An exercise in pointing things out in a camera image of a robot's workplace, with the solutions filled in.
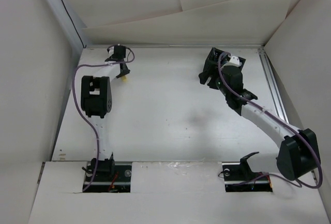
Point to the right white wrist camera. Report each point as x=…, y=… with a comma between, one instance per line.
x=234, y=61

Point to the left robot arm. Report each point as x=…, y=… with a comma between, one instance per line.
x=96, y=103

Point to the aluminium side rail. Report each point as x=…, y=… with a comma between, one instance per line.
x=272, y=84

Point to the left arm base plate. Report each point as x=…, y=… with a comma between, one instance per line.
x=105, y=182

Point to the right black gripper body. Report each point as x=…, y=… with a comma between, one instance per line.
x=223, y=88

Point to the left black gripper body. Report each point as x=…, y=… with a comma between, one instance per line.
x=124, y=72

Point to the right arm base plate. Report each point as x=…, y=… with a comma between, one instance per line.
x=238, y=177

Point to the black two-compartment organizer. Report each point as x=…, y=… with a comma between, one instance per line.
x=213, y=58

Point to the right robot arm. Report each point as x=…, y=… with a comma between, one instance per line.
x=298, y=152

